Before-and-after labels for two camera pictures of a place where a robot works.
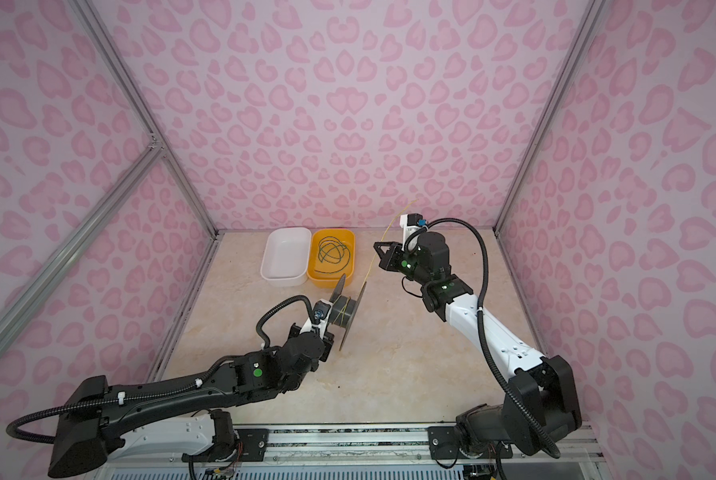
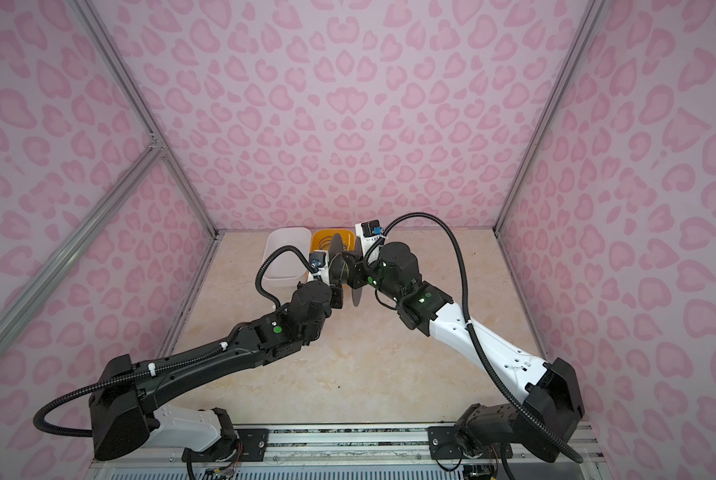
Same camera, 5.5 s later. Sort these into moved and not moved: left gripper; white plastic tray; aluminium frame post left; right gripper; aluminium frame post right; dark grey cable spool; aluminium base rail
Moved: right gripper; dark grey cable spool; left gripper
Not moved: aluminium frame post right; aluminium frame post left; white plastic tray; aluminium base rail
